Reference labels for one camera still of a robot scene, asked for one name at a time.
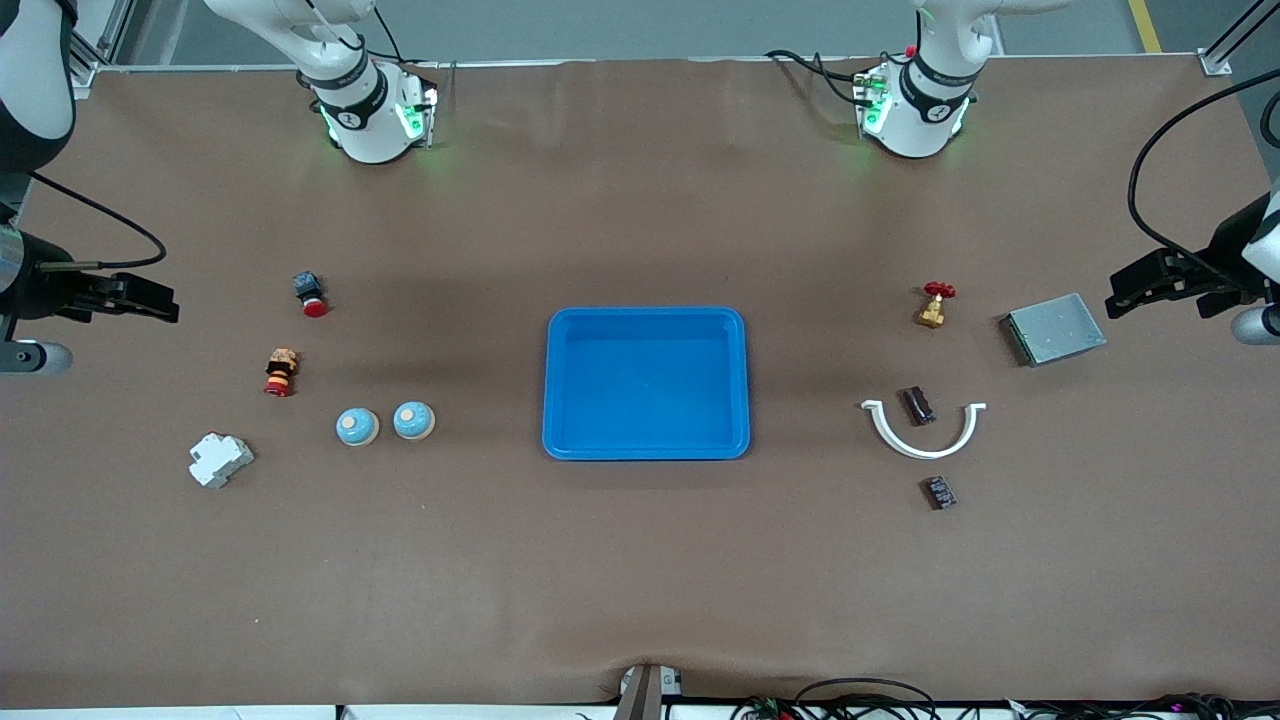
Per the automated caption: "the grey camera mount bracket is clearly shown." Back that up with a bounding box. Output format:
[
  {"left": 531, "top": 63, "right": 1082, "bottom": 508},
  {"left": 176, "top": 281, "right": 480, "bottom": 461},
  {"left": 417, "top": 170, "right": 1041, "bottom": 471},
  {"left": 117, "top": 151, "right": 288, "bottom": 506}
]
[{"left": 612, "top": 664, "right": 683, "bottom": 720}]

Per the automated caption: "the white circuit breaker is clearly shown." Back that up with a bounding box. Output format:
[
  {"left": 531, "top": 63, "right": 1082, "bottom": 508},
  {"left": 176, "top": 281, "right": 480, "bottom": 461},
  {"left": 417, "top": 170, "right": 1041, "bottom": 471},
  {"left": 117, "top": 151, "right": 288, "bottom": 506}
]
[{"left": 188, "top": 431, "right": 255, "bottom": 490}]

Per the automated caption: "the black arm base cable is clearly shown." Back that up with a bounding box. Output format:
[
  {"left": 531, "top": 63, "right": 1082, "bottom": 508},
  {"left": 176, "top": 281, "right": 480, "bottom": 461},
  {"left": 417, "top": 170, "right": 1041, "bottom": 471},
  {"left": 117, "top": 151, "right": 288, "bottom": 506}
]
[{"left": 765, "top": 48, "right": 863, "bottom": 109}]

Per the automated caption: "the grey metal box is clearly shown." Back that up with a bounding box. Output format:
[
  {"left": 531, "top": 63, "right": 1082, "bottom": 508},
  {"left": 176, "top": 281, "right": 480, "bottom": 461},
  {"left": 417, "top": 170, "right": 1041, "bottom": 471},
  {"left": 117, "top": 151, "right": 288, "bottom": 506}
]
[{"left": 999, "top": 292, "right": 1108, "bottom": 368}]

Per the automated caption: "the brass valve with red handle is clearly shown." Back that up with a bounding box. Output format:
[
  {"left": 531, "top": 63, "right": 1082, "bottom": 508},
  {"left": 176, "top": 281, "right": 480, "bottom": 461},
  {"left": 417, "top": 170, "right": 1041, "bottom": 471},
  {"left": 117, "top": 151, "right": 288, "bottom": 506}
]
[{"left": 913, "top": 281, "right": 957, "bottom": 330}]

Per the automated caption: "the red yellow stacked push button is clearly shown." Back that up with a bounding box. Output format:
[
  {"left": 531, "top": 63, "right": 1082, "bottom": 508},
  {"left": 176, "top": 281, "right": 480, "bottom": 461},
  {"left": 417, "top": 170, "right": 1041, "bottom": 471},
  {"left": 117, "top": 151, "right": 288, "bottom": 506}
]
[{"left": 263, "top": 348, "right": 301, "bottom": 399}]

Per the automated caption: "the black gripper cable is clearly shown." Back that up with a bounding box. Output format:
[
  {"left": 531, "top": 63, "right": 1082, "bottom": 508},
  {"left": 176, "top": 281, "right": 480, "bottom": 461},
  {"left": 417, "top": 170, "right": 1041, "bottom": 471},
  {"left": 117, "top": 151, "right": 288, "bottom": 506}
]
[
  {"left": 1128, "top": 68, "right": 1280, "bottom": 271},
  {"left": 25, "top": 170, "right": 168, "bottom": 271}
]

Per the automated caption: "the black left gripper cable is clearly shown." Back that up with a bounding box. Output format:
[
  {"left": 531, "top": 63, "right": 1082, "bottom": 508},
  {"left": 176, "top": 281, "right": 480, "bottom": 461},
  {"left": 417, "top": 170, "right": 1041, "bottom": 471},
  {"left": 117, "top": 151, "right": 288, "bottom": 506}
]
[{"left": 1128, "top": 68, "right": 1280, "bottom": 271}]

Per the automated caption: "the white curved pipe clamp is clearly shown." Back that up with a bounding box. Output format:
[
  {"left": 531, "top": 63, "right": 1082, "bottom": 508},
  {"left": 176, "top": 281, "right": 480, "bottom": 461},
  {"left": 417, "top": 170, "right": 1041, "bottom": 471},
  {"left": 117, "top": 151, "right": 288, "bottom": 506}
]
[{"left": 860, "top": 399, "right": 988, "bottom": 461}]

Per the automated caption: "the light blue desk bell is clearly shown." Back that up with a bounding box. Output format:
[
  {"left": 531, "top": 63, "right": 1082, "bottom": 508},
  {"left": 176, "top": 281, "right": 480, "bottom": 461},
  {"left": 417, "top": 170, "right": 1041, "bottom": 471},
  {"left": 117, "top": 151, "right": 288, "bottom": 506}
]
[
  {"left": 335, "top": 407, "right": 380, "bottom": 448},
  {"left": 392, "top": 400, "right": 437, "bottom": 442}
]

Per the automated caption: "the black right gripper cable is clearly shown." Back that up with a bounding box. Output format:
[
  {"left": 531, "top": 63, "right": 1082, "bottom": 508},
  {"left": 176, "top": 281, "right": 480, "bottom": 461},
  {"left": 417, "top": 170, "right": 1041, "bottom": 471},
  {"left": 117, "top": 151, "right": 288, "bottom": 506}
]
[{"left": 25, "top": 170, "right": 168, "bottom": 271}]

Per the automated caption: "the aluminium frame post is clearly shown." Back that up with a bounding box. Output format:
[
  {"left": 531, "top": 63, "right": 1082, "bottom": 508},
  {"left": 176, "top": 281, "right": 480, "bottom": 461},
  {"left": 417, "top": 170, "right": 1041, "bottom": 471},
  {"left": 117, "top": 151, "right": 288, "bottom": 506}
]
[
  {"left": 1200, "top": 0, "right": 1280, "bottom": 77},
  {"left": 70, "top": 0, "right": 136, "bottom": 98}
]

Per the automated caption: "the black cable bundle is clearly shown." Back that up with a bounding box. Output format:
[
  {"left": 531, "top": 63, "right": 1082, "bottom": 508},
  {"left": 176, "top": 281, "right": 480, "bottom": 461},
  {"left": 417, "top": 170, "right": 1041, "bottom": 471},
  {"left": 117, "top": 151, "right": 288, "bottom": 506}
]
[
  {"left": 1005, "top": 692, "right": 1280, "bottom": 720},
  {"left": 730, "top": 678, "right": 941, "bottom": 720}
]

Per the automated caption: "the blue plastic tray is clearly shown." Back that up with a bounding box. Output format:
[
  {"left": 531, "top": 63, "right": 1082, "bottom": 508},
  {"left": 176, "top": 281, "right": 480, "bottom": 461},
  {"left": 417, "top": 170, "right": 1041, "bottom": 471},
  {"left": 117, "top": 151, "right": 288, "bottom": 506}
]
[{"left": 542, "top": 306, "right": 751, "bottom": 462}]

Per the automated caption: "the brown table mat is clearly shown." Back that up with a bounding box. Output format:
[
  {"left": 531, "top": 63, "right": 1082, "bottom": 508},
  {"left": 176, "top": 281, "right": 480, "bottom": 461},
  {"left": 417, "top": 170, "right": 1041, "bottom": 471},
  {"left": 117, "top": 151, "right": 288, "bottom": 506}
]
[{"left": 0, "top": 55, "right": 1280, "bottom": 706}]

